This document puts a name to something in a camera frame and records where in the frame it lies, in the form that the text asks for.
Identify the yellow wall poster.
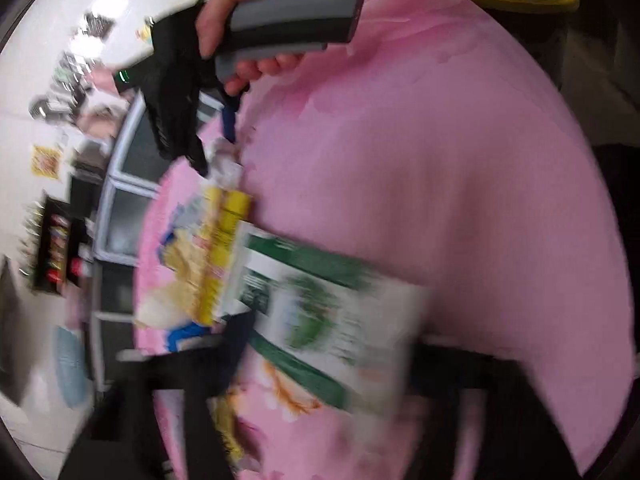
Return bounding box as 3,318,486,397
31,145,62,179

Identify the black spice shelf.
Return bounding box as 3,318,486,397
27,197,90,296

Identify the grey framed kitchen cabinet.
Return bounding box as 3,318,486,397
87,92,226,396

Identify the blue plastic basket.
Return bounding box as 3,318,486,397
52,325,89,409

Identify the crumpled white paper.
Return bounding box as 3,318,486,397
207,140,246,192

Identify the pink floral tablecloth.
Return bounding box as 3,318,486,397
132,0,631,480

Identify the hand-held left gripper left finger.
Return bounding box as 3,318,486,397
57,312,258,480

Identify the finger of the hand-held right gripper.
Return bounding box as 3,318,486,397
219,85,242,145
142,85,210,177

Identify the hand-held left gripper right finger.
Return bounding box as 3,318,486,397
400,344,583,480

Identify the black microwave oven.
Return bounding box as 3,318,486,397
70,139,114,186

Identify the green and white packet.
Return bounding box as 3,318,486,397
227,222,432,418

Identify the chopstick holder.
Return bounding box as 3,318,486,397
75,12,115,40

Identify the yellow snack packet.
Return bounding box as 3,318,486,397
192,185,254,326

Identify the person's right hand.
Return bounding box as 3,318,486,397
195,0,303,97

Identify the black bin with yellow rim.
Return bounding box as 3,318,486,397
457,0,583,91

